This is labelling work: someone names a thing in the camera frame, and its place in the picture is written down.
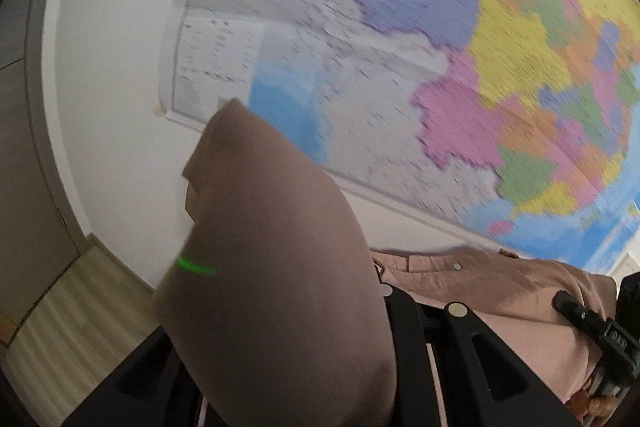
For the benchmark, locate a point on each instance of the person's right hand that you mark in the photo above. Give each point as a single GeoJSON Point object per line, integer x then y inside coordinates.
{"type": "Point", "coordinates": [597, 409]}

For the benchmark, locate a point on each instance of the pink jacket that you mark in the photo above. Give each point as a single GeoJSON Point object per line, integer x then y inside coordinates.
{"type": "Point", "coordinates": [280, 307]}

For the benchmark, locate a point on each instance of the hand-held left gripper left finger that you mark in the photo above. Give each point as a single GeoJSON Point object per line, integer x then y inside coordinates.
{"type": "Point", "coordinates": [150, 412]}

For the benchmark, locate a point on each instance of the grey door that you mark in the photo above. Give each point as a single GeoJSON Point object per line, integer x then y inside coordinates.
{"type": "Point", "coordinates": [30, 157]}

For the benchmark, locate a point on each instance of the beige tape piece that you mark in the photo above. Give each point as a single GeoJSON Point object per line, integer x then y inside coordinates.
{"type": "Point", "coordinates": [159, 109]}

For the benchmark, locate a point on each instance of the colourful wall map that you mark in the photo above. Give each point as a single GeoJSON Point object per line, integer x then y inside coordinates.
{"type": "Point", "coordinates": [450, 57]}

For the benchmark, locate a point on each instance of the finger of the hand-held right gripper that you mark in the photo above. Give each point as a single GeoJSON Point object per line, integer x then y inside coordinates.
{"type": "Point", "coordinates": [580, 312]}

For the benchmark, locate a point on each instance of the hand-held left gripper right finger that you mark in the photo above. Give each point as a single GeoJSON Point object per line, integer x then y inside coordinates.
{"type": "Point", "coordinates": [410, 327]}

